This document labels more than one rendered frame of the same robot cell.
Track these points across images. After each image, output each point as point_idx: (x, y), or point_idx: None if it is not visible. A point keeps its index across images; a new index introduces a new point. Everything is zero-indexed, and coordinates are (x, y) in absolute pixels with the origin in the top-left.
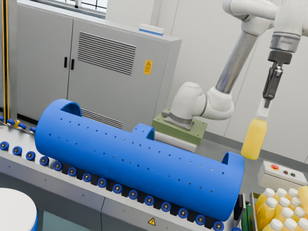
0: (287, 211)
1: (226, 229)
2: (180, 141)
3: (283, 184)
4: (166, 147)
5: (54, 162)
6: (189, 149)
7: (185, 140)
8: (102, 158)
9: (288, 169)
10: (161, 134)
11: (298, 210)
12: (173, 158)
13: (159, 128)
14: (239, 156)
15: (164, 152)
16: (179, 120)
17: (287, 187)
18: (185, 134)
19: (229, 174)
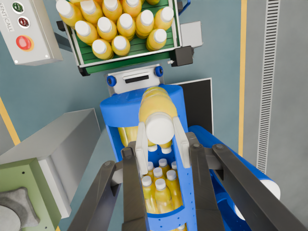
0: (130, 22)
1: (151, 80)
2: (52, 178)
3: (45, 24)
4: (184, 184)
5: None
6: (51, 162)
7: (43, 176)
8: None
9: (3, 16)
10: (61, 202)
11: (113, 4)
12: (188, 168)
13: (55, 213)
14: (136, 109)
15: (187, 180)
16: (23, 211)
17: (43, 16)
18: (39, 185)
19: (177, 107)
